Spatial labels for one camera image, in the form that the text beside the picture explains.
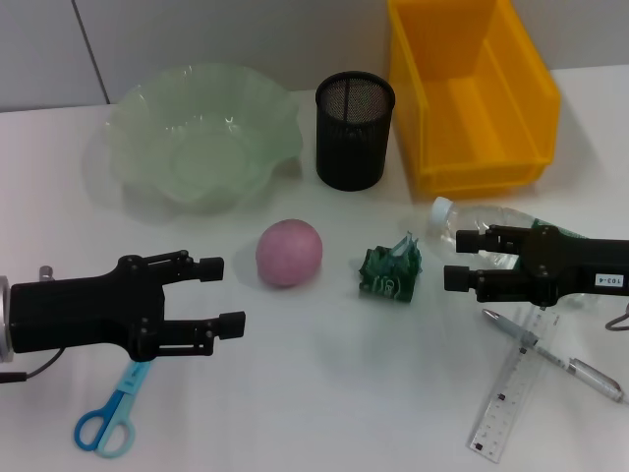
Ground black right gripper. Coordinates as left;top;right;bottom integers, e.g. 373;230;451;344
442;224;629;307

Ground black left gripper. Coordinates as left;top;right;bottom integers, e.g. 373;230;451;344
9;249;226;363

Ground clear green-label water bottle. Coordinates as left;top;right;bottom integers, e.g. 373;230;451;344
425;196;608;311

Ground green plastic wrapper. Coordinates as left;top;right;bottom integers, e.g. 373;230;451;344
355;234;425;304

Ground pink peach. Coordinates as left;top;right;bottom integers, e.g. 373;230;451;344
255;218;324;289

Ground green glass fruit bowl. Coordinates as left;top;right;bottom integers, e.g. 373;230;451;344
104;62;304;218

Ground silver white pen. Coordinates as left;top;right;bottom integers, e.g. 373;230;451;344
481;307;629;406

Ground transparent plastic ruler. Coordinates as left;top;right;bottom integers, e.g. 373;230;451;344
466;301;564;464

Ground blue scissors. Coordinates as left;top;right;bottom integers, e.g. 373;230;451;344
74;360;154;460

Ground black mesh pen holder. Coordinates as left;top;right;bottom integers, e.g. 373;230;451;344
314;71;397;193

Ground yellow plastic bin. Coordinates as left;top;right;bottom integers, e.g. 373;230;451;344
385;0;563;201

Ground right gripper cable with connector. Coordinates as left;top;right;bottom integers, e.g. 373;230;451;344
603;303;629;331

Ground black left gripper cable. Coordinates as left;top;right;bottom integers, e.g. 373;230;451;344
0;345;66;385

